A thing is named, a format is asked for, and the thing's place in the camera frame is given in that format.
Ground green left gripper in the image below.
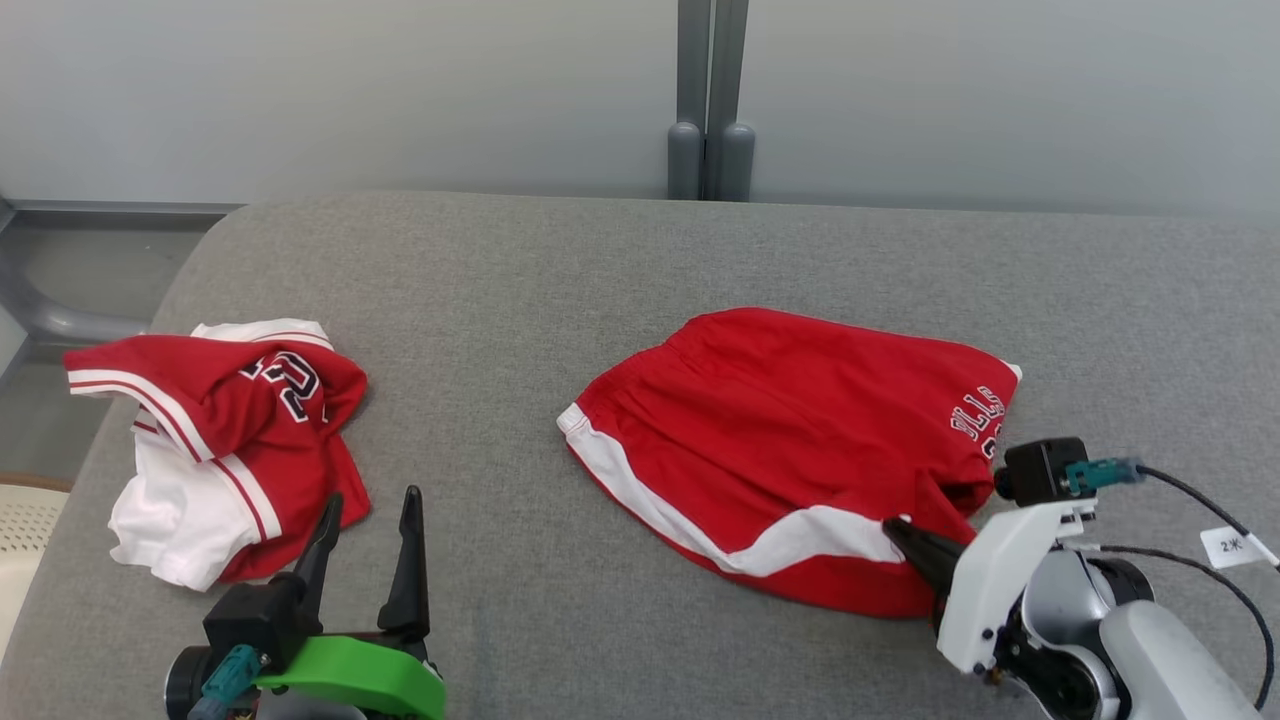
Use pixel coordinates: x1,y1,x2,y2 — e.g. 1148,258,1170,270
250,486,448,720

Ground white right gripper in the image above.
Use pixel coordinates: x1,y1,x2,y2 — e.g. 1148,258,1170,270
884,497,1098,676

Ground red white basketball jersey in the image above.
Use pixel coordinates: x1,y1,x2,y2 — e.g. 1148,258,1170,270
63,318,373,593

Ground red white basketball shorts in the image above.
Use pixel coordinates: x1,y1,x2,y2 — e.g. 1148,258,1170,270
556,306,1024,619

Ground beige laundry basket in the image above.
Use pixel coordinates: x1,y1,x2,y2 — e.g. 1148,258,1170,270
0,472,76,661

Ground black cable with label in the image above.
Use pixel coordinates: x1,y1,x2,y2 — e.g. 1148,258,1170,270
1135,462,1280,573

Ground white cable label tag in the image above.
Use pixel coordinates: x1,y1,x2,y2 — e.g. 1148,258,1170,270
1200,526,1280,573

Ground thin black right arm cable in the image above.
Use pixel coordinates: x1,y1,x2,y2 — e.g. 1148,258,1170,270
1075,543,1276,713

